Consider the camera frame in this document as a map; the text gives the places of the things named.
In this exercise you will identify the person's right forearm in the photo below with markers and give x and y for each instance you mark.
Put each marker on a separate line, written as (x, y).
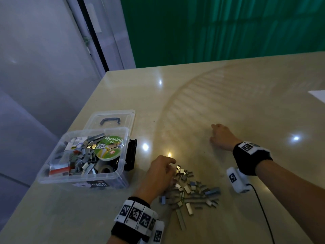
(294, 193)

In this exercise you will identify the transparent box lid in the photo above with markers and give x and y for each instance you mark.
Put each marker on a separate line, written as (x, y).
(127, 116)

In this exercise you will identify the red stapler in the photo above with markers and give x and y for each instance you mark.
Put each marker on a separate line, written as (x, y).
(58, 171)

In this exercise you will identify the small clear tape roll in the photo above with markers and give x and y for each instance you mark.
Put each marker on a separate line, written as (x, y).
(104, 167)

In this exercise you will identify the black window post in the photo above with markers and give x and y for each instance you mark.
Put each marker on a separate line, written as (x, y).
(92, 33)

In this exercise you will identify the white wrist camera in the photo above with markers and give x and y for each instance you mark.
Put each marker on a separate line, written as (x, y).
(237, 180)
(157, 232)

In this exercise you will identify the small white staple box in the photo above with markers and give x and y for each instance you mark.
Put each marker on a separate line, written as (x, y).
(75, 143)

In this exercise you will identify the person's right hand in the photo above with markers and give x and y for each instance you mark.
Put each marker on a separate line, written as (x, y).
(223, 137)

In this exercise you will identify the pile of metal staple strips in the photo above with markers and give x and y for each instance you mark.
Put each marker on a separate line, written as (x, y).
(190, 193)

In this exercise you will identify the person's left hand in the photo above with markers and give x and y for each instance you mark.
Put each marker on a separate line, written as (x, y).
(157, 178)

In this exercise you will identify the transparent storage box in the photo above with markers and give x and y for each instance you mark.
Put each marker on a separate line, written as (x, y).
(48, 172)

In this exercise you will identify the green curtain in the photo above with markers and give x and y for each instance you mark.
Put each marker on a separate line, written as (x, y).
(218, 28)

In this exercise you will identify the white paper sheet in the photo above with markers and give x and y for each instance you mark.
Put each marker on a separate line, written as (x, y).
(318, 95)

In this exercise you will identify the black marker wristband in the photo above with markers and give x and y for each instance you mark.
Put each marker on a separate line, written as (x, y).
(134, 218)
(250, 157)

